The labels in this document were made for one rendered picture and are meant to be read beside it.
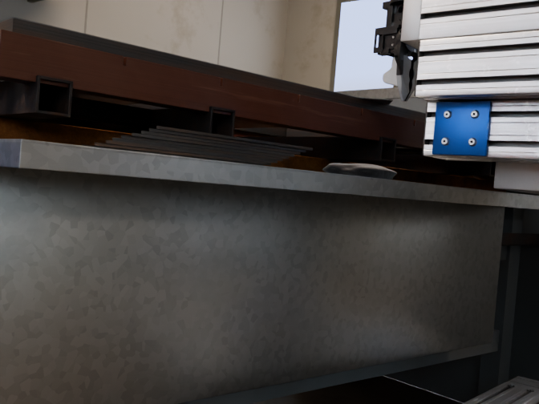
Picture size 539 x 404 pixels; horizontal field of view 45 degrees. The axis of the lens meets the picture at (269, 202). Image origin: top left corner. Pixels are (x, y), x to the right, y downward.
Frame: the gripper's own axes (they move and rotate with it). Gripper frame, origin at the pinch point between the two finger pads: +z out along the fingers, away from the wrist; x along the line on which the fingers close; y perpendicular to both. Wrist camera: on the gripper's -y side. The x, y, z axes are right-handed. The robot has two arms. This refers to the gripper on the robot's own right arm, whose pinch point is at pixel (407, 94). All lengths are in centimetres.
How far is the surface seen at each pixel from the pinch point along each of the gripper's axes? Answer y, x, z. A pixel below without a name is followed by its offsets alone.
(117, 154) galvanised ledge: -15, 73, 19
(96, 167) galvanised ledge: -15, 76, 21
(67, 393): 1, 69, 52
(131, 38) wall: 313, -110, -70
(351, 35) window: 269, -280, -103
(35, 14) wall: 303, -40, -69
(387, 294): 0.7, -0.1, 41.6
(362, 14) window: 260, -281, -119
